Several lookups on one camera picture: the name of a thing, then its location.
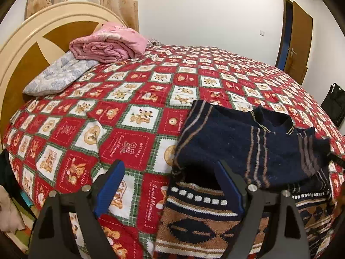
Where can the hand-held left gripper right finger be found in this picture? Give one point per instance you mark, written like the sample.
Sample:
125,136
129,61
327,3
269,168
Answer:
231,191

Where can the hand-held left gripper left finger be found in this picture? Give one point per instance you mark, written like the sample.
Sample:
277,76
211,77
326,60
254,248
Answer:
109,191

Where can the navy knit sweater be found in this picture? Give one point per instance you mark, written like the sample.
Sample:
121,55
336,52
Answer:
229,140

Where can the red bear-print bedspread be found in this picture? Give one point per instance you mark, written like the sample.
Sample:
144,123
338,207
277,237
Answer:
129,94

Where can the pale cloth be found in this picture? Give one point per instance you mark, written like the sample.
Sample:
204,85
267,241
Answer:
9,210

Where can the grey floral pillow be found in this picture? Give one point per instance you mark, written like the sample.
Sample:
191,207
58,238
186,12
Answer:
56,72

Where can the black bag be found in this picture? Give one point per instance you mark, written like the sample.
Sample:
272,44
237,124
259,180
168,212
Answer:
334,105

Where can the pink folded quilt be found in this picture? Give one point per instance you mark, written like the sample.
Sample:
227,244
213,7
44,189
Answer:
107,43

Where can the cream and brown headboard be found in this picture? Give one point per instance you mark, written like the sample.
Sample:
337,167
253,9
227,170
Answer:
24,59

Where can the brown wooden door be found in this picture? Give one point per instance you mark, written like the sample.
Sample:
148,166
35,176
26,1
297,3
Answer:
299,37

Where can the beige patterned curtain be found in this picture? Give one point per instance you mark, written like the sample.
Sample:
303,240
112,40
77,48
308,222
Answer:
121,5

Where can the brown door frame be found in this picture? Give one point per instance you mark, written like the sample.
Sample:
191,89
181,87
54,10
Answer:
281,32

